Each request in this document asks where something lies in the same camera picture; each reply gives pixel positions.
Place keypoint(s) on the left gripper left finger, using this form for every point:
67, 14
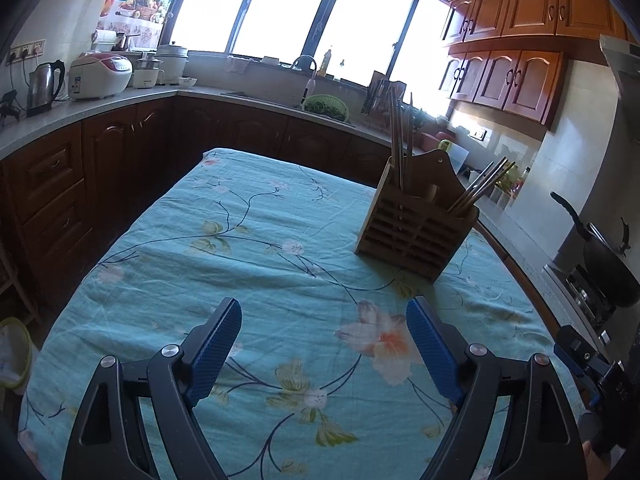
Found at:
108, 439

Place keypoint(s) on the person's right hand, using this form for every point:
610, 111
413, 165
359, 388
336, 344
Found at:
598, 469

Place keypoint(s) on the gas stove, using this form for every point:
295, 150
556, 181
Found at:
613, 326

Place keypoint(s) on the black wok with lid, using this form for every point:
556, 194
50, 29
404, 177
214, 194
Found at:
608, 272

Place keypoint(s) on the teal floral tablecloth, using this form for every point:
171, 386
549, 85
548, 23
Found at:
323, 381

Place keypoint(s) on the wooden utensil holder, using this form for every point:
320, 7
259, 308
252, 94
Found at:
414, 226

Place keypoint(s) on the lower wooden cabinets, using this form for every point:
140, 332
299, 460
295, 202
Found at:
68, 195

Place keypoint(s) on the wooden cabinets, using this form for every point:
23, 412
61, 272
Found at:
68, 195
511, 55

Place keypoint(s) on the cooking oil bottle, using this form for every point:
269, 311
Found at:
511, 182

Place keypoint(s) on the clear measuring jug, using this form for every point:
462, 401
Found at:
455, 152

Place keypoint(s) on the steel electric kettle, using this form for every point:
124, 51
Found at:
45, 83

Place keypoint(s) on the white pink rice cooker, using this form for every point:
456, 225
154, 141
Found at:
98, 75

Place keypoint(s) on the white bowl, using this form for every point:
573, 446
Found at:
187, 82

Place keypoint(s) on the range hood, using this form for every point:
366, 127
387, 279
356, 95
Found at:
623, 58

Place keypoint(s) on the small white cooker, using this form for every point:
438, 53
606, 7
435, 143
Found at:
146, 71

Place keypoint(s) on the dish drying rack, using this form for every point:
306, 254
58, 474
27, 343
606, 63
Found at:
377, 101

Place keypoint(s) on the white steamer pot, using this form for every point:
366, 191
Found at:
173, 59

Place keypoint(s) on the green colander with vegetables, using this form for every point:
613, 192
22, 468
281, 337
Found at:
327, 106

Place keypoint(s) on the upper wooden cabinets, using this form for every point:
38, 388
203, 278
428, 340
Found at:
511, 55

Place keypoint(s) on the yellow detergent bottle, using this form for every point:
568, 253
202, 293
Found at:
325, 63

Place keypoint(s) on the wall power socket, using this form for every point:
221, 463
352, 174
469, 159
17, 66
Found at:
22, 52

